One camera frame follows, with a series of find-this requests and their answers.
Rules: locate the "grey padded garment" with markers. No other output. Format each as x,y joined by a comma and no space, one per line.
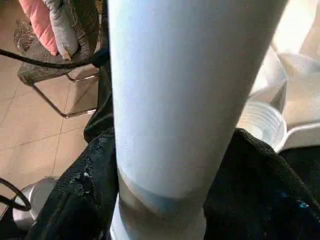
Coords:
63,32

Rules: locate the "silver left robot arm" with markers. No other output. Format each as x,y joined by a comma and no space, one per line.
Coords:
37,197

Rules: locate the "dark chair with metal legs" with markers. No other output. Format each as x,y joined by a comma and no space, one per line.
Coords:
82,50

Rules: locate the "pink padded jacket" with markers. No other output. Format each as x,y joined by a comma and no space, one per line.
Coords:
42,27

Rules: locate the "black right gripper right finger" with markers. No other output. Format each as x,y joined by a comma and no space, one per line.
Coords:
260,195

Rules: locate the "white plastic table leg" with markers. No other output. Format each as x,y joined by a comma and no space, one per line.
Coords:
180,100

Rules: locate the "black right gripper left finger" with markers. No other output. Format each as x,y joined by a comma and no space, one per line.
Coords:
75,195

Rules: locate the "white plastic table top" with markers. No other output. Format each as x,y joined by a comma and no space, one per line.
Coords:
295,75

